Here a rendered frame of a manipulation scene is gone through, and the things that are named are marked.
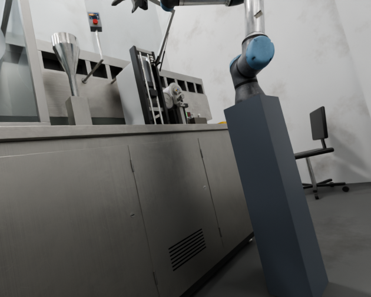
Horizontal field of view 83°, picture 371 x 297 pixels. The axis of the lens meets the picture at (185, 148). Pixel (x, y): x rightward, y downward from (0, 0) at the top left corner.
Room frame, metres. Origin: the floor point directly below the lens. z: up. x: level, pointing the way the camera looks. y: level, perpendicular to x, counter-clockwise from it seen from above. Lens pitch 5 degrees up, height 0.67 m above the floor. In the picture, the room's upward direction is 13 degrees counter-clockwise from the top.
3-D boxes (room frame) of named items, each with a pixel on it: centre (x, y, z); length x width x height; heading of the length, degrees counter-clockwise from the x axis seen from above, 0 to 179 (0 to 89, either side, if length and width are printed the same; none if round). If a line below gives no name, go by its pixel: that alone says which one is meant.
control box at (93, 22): (1.21, 0.37, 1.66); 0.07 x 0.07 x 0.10; 22
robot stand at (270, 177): (1.03, -0.37, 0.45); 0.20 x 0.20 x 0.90; 43
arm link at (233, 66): (1.02, -0.37, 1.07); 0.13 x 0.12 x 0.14; 9
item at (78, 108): (1.14, 0.54, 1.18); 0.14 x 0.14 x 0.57
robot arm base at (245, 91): (1.03, -0.37, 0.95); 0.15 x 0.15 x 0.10
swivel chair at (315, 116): (2.55, -1.42, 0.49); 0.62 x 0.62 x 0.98
